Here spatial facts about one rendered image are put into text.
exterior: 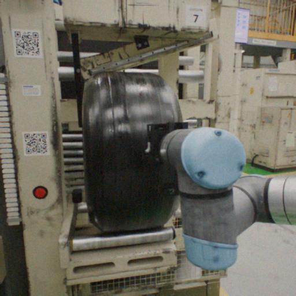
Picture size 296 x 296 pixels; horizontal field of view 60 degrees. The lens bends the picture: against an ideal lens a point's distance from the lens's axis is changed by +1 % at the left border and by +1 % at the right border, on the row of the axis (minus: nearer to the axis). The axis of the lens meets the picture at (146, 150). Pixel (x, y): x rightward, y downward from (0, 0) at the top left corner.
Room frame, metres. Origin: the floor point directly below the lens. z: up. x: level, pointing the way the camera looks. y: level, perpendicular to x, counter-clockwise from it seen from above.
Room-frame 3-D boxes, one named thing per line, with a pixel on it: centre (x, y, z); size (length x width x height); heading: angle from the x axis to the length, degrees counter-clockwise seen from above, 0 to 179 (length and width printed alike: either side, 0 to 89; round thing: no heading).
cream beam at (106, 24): (1.23, 0.05, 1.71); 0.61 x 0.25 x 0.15; 102
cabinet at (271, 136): (5.05, -2.75, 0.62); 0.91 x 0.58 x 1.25; 110
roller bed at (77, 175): (1.24, 0.40, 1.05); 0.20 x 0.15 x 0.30; 102
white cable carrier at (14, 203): (0.79, 0.43, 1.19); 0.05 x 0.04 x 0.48; 12
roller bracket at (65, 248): (0.87, 0.28, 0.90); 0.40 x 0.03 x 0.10; 12
